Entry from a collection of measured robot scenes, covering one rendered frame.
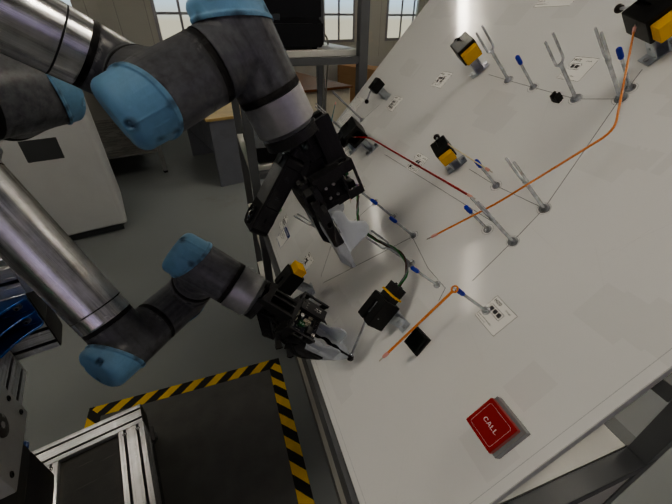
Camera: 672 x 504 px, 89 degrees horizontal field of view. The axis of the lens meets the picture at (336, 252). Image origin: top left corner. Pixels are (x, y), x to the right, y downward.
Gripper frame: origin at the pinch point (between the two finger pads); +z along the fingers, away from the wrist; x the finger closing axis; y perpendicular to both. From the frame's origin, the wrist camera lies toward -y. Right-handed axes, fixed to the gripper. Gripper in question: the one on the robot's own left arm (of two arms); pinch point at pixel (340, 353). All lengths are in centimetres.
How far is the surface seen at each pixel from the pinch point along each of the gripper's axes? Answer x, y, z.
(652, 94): 41, 51, 10
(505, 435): -8.6, 26.2, 13.3
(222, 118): 239, -222, -103
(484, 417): -6.8, 23.7, 12.2
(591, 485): -3, 15, 53
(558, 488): -5.7, 11.8, 48.0
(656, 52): 47, 53, 8
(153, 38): 432, -376, -293
